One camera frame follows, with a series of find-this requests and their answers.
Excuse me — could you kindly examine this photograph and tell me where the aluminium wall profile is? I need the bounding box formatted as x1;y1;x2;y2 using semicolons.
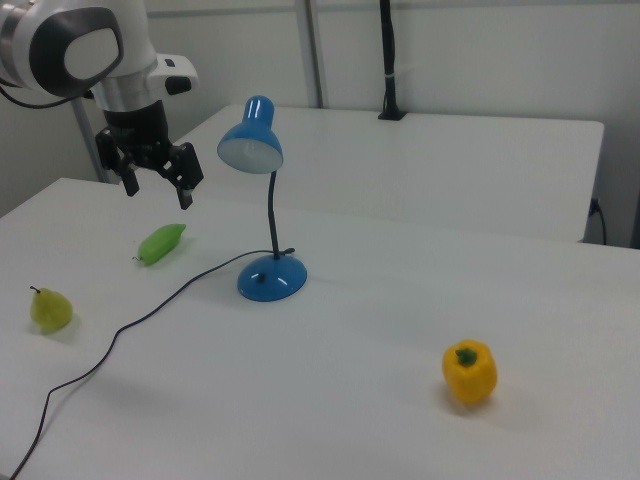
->
293;0;327;109

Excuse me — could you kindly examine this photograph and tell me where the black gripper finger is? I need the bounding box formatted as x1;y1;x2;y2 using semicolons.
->
158;142;205;210
95;127;142;198

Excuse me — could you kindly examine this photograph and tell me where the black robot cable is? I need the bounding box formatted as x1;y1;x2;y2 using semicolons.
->
0;83;95;110

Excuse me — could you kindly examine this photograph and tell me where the white adjacent table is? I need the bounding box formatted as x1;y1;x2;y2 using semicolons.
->
172;104;606;244

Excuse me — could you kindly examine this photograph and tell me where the dark lamp power cable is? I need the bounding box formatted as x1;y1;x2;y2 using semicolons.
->
7;247;297;480

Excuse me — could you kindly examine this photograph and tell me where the green chili pepper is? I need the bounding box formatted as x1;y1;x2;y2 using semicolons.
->
131;223;188;268

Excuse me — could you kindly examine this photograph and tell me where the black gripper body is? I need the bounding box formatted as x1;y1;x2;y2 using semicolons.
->
103;99;174;169

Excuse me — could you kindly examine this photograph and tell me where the blue desk lamp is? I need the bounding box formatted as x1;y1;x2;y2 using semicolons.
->
216;94;309;303

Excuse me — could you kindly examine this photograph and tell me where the yellow bell pepper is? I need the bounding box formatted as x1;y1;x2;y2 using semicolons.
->
441;339;499;405

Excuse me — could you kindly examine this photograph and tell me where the black pole with clamp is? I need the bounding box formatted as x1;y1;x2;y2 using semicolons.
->
376;0;407;122

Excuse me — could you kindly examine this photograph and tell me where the green pear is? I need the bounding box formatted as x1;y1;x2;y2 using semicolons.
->
28;285;75;333

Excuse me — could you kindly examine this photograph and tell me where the black wall plug cable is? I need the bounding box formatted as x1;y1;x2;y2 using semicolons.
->
588;197;609;246

